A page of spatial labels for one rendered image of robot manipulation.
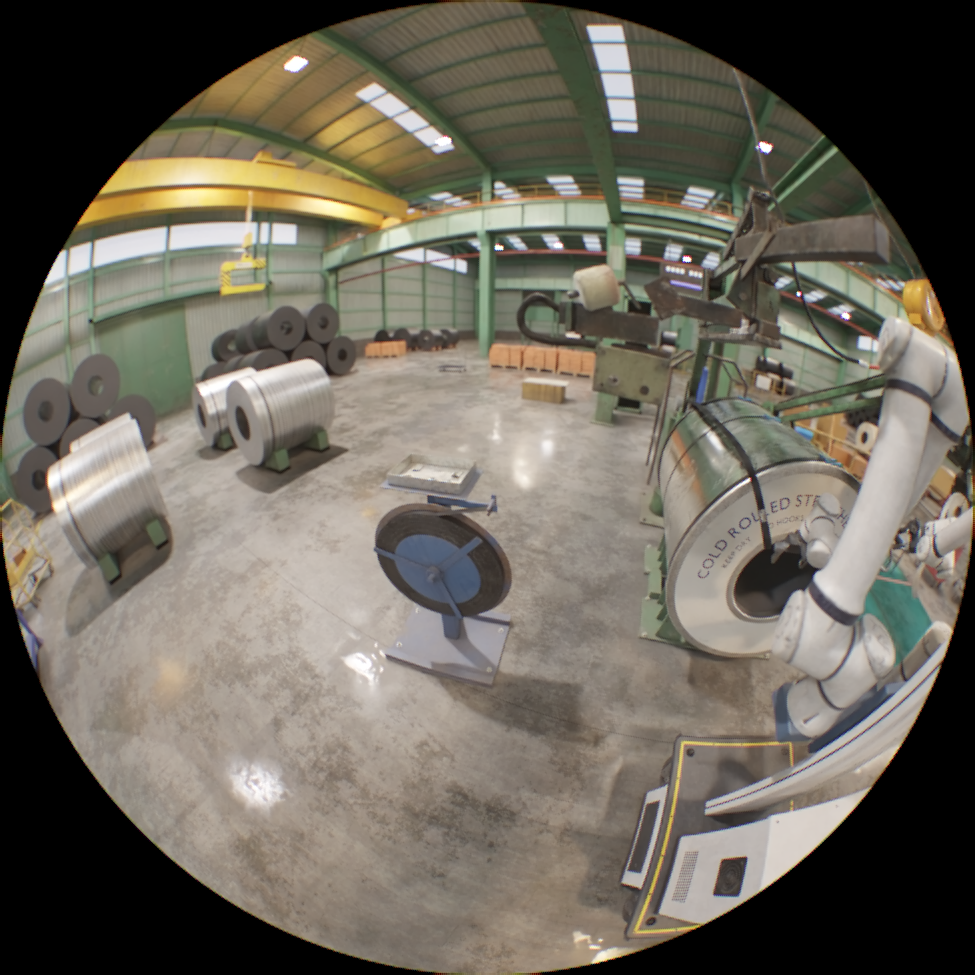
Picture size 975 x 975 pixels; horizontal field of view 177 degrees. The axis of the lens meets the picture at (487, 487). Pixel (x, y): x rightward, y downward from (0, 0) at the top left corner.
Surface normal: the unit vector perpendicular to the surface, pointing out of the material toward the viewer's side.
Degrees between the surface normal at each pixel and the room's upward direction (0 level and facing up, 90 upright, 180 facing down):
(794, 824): 0
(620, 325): 90
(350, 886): 0
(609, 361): 89
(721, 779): 0
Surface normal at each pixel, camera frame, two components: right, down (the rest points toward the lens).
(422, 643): 0.01, -0.88
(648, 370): -0.42, 0.43
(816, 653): -0.72, 0.17
